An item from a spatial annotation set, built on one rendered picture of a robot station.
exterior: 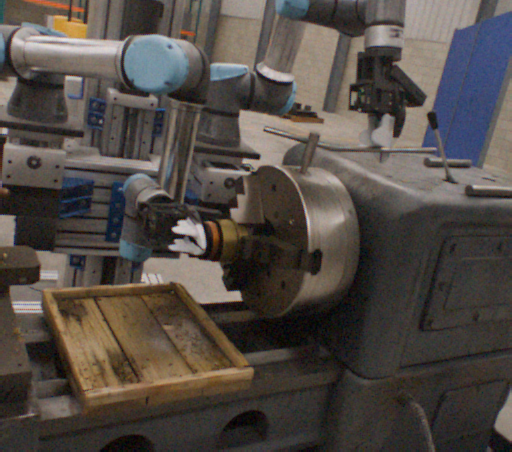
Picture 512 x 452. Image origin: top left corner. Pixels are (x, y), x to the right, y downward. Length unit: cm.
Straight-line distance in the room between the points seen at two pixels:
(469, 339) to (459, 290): 17
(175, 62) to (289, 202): 37
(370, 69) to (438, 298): 49
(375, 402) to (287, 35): 96
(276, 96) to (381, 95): 62
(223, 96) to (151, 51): 48
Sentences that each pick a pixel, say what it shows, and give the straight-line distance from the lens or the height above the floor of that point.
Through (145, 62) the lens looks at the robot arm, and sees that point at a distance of 120.
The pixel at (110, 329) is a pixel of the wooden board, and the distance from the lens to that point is 116.
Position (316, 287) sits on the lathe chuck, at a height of 105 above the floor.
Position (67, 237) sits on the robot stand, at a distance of 165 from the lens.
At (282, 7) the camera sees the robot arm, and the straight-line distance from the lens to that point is 118.
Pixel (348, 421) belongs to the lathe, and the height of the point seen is 76.
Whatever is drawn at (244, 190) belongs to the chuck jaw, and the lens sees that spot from 115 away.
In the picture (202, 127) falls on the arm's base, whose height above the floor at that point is 120.
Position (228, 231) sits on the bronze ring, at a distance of 108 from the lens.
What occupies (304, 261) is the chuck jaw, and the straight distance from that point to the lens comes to 105.
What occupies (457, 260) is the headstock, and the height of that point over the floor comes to 112.
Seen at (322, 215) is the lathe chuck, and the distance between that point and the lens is 106.
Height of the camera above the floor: 146
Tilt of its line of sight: 14 degrees down
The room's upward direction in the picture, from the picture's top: 12 degrees clockwise
